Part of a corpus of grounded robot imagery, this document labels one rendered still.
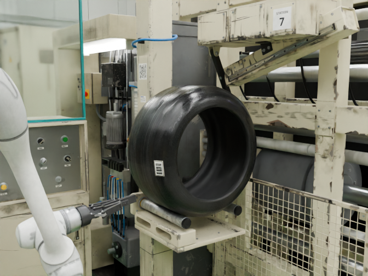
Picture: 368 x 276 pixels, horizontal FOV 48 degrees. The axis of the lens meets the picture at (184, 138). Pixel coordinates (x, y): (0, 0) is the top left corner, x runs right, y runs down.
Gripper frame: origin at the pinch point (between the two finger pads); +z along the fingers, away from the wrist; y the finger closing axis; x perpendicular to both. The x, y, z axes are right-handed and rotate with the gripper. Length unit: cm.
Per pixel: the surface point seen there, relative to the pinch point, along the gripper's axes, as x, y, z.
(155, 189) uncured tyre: -2.7, -5.1, 10.2
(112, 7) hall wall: -193, 972, 499
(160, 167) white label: -12.5, -10.4, 10.6
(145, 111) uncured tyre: -31.4, 6.9, 17.2
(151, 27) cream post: -66, 26, 37
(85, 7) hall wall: -193, 958, 411
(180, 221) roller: 12.0, -9.7, 17.2
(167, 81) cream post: -40, 26, 42
